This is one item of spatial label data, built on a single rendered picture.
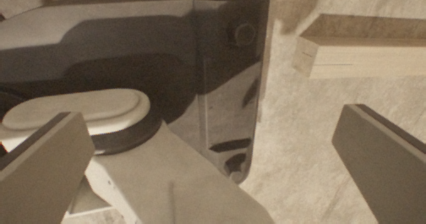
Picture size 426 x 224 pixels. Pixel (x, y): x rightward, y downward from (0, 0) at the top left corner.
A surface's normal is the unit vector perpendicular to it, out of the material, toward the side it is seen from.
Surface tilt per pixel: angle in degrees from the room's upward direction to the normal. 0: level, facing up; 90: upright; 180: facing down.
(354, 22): 0
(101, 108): 90
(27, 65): 0
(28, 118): 90
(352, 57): 0
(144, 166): 90
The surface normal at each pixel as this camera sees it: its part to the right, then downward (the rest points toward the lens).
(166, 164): -0.01, -0.85
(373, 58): 0.23, 0.51
